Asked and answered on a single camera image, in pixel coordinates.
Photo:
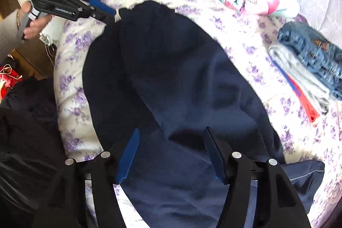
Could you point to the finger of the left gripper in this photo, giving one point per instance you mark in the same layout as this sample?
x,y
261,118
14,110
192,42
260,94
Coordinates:
x,y
103,16
99,5

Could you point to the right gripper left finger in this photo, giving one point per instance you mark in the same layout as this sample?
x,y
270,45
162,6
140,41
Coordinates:
x,y
65,201

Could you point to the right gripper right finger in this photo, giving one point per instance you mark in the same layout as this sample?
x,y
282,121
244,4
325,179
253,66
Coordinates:
x,y
277,203

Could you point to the navy blue pants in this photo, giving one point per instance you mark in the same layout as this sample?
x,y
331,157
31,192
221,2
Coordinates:
x,y
157,71

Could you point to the grey sleeved left forearm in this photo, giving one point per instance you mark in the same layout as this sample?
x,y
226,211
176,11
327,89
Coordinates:
x,y
9,40

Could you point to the person's left hand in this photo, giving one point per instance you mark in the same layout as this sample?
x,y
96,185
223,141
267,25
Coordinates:
x,y
35,26

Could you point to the dark clothes pile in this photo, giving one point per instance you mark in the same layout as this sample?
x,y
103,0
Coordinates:
x,y
31,149

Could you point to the red cloth item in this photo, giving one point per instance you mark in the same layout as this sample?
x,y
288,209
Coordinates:
x,y
9,77

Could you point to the folded red blue garment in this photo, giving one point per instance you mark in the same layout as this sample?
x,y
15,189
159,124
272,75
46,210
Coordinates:
x,y
311,112

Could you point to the folded grey garment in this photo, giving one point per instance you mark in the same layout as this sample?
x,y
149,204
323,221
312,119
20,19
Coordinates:
x,y
317,94

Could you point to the floral purple bed sheet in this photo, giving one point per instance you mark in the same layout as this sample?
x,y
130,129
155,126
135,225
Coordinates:
x,y
245,39

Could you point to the folded blue jeans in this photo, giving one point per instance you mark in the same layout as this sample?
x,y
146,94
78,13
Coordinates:
x,y
321,57

